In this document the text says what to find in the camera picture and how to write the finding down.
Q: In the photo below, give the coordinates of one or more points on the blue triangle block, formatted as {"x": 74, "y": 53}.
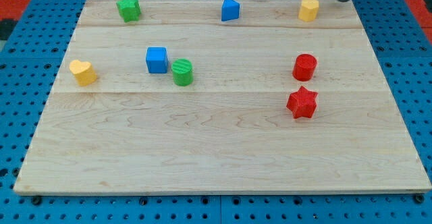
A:
{"x": 230, "y": 10}

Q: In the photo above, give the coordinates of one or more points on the blue cube block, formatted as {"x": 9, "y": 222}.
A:
{"x": 157, "y": 60}

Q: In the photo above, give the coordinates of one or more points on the yellow hexagon block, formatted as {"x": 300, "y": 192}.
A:
{"x": 308, "y": 10}

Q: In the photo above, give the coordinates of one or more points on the red cylinder block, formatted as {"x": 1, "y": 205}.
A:
{"x": 304, "y": 67}

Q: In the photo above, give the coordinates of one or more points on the red star block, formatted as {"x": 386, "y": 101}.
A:
{"x": 302, "y": 103}

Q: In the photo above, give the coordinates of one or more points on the wooden board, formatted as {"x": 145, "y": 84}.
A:
{"x": 132, "y": 133}

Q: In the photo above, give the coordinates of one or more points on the green cylinder block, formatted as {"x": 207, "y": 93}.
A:
{"x": 182, "y": 71}

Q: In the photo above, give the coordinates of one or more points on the green star block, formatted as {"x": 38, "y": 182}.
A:
{"x": 129, "y": 10}

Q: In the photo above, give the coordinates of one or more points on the yellow heart block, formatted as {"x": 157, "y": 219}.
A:
{"x": 83, "y": 72}

